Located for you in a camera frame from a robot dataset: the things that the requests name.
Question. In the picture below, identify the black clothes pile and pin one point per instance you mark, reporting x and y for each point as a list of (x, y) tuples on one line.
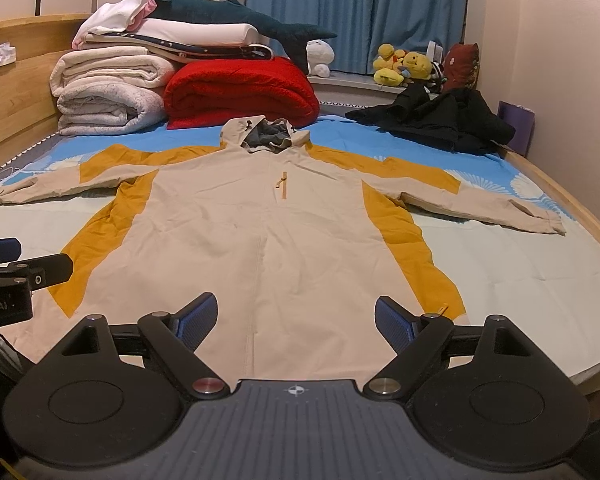
[(457, 121)]

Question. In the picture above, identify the red folded blanket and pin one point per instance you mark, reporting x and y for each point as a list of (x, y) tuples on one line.
[(210, 93)]

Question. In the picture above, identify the wooden bed frame rail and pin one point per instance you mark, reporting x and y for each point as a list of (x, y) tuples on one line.
[(553, 189)]

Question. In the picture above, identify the pink white garment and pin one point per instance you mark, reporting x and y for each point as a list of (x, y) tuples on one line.
[(122, 16)]

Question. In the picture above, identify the beige and mustard jacket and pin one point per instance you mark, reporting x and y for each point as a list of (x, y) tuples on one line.
[(296, 247)]

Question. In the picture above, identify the blue fan pattern bedsheet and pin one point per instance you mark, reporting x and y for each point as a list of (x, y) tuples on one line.
[(548, 284)]

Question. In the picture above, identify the purple bag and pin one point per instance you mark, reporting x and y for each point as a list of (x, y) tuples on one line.
[(523, 121)]

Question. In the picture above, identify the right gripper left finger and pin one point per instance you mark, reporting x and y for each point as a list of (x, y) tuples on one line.
[(171, 341)]

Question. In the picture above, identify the blue curtain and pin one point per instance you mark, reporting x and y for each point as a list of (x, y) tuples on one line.
[(362, 26)]

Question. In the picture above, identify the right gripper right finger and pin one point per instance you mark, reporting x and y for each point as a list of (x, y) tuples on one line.
[(419, 342)]

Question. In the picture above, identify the dark red cushion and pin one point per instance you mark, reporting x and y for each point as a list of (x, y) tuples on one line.
[(461, 67)]

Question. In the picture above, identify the blue shark plush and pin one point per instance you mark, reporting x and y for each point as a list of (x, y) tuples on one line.
[(292, 37)]

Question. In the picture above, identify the white folded quilt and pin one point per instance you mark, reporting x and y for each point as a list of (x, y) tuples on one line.
[(109, 91)]

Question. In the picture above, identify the yellow plush toys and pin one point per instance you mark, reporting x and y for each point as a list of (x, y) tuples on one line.
[(396, 67)]

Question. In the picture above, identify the white plush toy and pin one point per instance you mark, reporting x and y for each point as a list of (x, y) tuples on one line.
[(319, 55)]

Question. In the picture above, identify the wooden headboard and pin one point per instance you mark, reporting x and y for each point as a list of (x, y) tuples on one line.
[(28, 112)]

